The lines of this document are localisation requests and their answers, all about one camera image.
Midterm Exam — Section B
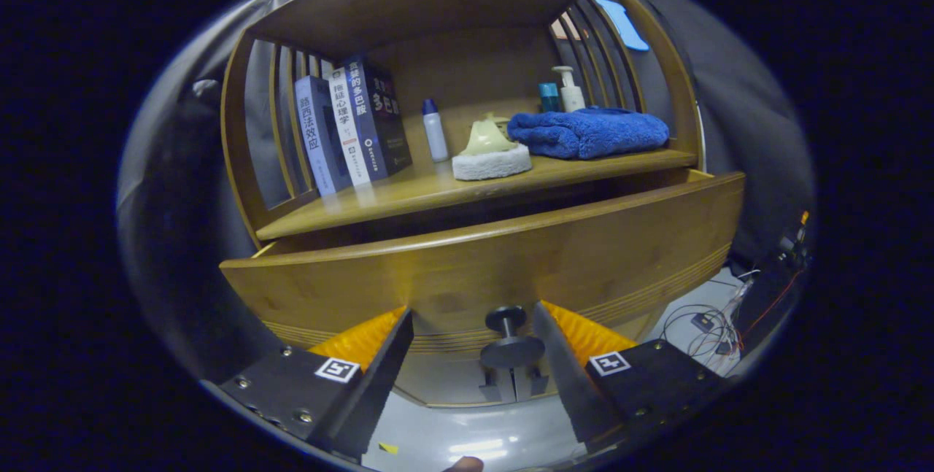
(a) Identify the folded blue towel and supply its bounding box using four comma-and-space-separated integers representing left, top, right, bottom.
507, 107, 670, 160

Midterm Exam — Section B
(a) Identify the white pump bottle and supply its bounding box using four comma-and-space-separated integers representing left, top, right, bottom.
552, 66, 587, 112

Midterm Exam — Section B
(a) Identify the dark navy book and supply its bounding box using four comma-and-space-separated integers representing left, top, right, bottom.
343, 58, 413, 181

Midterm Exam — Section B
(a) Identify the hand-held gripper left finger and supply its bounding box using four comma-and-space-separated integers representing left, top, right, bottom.
208, 306, 415, 462

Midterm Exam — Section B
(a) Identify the tangle of floor cables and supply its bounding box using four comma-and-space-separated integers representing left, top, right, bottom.
660, 268, 761, 378

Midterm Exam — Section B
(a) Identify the black drawer knob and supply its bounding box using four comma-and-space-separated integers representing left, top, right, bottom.
479, 305, 547, 370

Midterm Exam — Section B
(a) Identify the light blue book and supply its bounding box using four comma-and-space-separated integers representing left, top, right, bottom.
295, 76, 352, 196

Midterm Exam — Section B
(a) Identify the wooden countertop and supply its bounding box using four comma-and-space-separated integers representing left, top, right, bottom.
255, 149, 699, 241

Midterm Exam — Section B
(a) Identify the black equipment case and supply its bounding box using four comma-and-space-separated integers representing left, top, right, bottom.
733, 239, 807, 360

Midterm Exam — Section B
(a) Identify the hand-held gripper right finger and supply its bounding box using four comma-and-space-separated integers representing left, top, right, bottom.
533, 301, 730, 451

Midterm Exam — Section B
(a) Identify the black door handle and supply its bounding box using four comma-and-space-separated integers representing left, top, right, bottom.
514, 365, 550, 399
479, 368, 512, 404

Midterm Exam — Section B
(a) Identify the white bottle with blue cap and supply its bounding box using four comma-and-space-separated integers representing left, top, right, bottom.
422, 98, 449, 163

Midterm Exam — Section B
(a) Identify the pale green scrub brush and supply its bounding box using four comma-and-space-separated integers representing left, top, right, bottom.
452, 113, 533, 182

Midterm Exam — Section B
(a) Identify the white spine book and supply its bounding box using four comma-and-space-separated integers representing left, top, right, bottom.
324, 66, 374, 187

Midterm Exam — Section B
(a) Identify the wooden drawer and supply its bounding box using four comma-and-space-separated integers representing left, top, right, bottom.
219, 171, 746, 356

